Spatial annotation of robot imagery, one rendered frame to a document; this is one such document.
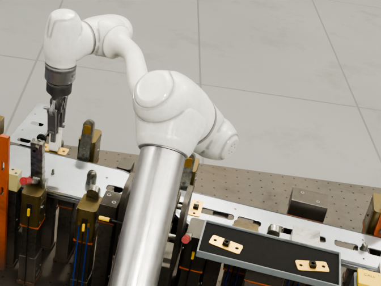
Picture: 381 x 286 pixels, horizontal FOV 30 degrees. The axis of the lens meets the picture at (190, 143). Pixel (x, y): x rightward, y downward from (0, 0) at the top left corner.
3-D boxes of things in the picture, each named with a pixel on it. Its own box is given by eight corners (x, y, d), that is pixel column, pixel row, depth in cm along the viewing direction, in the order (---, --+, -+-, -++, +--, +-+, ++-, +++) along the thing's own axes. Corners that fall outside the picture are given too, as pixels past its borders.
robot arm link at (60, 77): (80, 59, 209) (79, 78, 212) (51, 53, 210) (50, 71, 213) (71, 72, 201) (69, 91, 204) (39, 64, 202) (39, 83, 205)
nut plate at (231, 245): (243, 246, 184) (244, 243, 183) (238, 255, 181) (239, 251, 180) (212, 235, 186) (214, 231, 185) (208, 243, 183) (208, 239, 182)
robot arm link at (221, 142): (203, 102, 182) (180, 81, 170) (257, 134, 172) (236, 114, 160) (173, 144, 181) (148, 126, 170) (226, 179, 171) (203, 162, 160)
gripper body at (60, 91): (67, 88, 204) (64, 116, 209) (76, 76, 212) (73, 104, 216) (42, 83, 205) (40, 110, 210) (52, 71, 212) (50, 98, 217)
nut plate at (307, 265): (325, 262, 184) (326, 259, 183) (329, 272, 181) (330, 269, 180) (294, 260, 182) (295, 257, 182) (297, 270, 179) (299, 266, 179)
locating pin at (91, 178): (97, 185, 226) (98, 168, 223) (93, 190, 224) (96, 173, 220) (87, 183, 227) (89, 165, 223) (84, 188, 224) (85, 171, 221)
